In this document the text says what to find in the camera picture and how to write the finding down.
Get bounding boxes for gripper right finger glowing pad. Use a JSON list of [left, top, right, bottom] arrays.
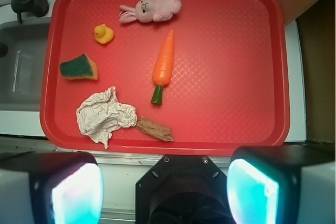
[[227, 145, 335, 223]]

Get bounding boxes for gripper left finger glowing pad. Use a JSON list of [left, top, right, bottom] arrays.
[[1, 152, 103, 223]]

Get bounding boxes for green and yellow sponge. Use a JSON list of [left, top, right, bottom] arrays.
[[59, 54, 98, 81]]

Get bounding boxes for crumpled white paper towel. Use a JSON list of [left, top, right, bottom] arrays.
[[76, 86, 138, 149]]

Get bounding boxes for grey sink basin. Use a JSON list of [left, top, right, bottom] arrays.
[[1, 18, 51, 112]]

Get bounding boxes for orange plastic carrot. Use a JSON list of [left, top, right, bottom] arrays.
[[151, 30, 174, 105]]

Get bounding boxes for red plastic tray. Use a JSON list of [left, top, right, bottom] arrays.
[[40, 0, 290, 156]]

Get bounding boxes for yellow rubber duck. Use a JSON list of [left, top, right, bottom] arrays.
[[93, 24, 114, 44]]

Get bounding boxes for pink plush bunny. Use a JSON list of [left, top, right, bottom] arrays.
[[119, 0, 182, 24]]

